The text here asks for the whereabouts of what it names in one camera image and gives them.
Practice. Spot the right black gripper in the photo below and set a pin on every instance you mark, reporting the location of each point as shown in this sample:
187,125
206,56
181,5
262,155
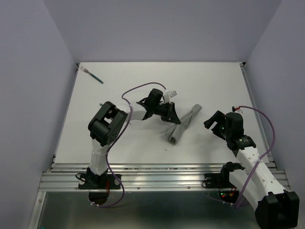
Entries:
219,117

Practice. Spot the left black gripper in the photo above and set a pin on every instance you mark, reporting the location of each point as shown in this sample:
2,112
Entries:
171,116

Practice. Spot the grey cloth napkin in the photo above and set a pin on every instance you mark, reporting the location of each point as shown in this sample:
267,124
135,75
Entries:
175,132

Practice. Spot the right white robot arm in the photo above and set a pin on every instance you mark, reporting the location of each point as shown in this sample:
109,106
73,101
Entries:
274,206

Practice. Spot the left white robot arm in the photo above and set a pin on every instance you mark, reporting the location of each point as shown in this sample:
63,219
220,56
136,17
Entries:
106,128

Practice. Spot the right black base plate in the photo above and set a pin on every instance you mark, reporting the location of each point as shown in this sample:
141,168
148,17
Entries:
215,180

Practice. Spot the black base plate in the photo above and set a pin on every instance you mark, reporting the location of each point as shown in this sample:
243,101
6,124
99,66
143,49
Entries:
107,181
215,180

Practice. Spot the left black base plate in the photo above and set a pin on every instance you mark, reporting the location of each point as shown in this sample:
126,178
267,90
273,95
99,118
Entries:
107,181

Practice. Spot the aluminium rail frame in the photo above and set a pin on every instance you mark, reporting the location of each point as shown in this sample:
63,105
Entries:
162,182

